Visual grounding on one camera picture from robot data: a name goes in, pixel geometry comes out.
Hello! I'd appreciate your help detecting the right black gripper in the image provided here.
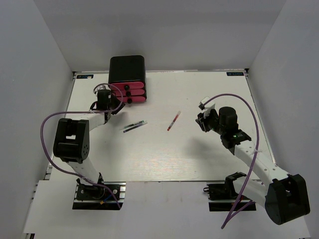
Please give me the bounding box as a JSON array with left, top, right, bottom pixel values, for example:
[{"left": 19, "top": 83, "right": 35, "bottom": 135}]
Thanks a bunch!
[{"left": 196, "top": 108, "right": 226, "bottom": 135}]

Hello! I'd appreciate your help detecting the pink drawer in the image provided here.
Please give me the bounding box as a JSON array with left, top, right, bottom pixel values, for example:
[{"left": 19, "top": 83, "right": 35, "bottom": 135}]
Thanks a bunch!
[
  {"left": 109, "top": 81, "right": 145, "bottom": 91},
  {"left": 113, "top": 89, "right": 146, "bottom": 97},
  {"left": 123, "top": 96, "right": 147, "bottom": 104}
]

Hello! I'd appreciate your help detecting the pink top drawer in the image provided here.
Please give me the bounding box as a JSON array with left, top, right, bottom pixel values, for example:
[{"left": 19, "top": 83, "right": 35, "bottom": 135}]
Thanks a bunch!
[{"left": 109, "top": 81, "right": 145, "bottom": 91}]

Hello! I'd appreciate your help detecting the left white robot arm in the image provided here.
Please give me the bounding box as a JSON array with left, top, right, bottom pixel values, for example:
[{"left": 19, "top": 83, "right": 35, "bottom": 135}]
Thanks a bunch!
[{"left": 53, "top": 89, "right": 125, "bottom": 199}]

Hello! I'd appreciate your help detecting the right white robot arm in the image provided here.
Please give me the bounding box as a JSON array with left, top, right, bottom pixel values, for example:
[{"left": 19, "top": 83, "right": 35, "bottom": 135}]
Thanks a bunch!
[{"left": 196, "top": 104, "right": 310, "bottom": 225}]

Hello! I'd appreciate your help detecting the pink bottom drawer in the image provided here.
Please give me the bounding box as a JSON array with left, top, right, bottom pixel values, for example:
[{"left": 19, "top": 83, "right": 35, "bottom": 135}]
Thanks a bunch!
[{"left": 123, "top": 96, "right": 147, "bottom": 104}]

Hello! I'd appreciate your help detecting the red pen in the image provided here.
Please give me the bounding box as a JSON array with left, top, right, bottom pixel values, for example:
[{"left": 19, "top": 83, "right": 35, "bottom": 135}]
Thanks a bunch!
[{"left": 167, "top": 111, "right": 181, "bottom": 131}]

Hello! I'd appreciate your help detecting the green capped pen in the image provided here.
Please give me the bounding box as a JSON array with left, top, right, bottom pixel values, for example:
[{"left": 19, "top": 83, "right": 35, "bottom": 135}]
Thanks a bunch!
[{"left": 122, "top": 120, "right": 145, "bottom": 130}]

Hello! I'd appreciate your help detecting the blue pen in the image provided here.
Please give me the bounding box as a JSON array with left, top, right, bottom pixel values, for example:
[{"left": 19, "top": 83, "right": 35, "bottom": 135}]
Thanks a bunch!
[{"left": 123, "top": 121, "right": 148, "bottom": 133}]

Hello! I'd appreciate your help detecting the black drawer cabinet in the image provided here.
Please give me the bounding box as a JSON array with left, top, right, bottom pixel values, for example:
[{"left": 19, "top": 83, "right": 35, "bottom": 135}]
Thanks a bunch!
[{"left": 108, "top": 55, "right": 147, "bottom": 100}]

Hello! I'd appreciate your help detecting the left blue corner label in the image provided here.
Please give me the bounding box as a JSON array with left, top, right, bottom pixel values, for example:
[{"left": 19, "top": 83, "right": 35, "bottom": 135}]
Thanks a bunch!
[{"left": 76, "top": 74, "right": 94, "bottom": 79}]

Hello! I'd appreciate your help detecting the blue corner label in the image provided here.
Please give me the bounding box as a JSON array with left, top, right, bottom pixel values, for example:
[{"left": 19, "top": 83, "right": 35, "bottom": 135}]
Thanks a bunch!
[
  {"left": 226, "top": 72, "right": 244, "bottom": 76},
  {"left": 76, "top": 74, "right": 94, "bottom": 79}
]

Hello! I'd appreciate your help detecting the right blue corner label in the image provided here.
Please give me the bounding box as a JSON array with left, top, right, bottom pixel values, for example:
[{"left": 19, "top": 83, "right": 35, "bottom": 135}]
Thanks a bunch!
[{"left": 226, "top": 72, "right": 244, "bottom": 76}]

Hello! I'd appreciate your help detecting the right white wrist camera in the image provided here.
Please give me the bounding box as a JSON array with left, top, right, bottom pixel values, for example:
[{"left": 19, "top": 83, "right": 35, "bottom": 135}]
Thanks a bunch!
[{"left": 198, "top": 96, "right": 215, "bottom": 111}]

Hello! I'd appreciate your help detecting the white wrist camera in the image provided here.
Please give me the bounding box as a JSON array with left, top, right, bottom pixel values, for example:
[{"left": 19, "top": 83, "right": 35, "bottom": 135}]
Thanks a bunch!
[
  {"left": 93, "top": 84, "right": 107, "bottom": 95},
  {"left": 198, "top": 96, "right": 215, "bottom": 111}
]

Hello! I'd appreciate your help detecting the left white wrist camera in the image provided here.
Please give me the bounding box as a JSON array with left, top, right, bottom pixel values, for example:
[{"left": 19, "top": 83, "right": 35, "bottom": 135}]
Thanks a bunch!
[{"left": 93, "top": 84, "right": 107, "bottom": 95}]

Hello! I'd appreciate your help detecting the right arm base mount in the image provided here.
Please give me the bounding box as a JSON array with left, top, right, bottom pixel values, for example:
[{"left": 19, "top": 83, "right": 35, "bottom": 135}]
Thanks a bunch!
[{"left": 203, "top": 172, "right": 246, "bottom": 212}]

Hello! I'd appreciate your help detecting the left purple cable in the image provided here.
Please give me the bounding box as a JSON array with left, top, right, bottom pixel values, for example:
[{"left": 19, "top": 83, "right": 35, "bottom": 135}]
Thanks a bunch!
[{"left": 40, "top": 83, "right": 125, "bottom": 210}]

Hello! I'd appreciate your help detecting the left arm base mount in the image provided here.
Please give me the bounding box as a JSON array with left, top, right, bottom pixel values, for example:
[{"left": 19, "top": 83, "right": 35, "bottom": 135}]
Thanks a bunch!
[{"left": 72, "top": 179, "right": 126, "bottom": 211}]

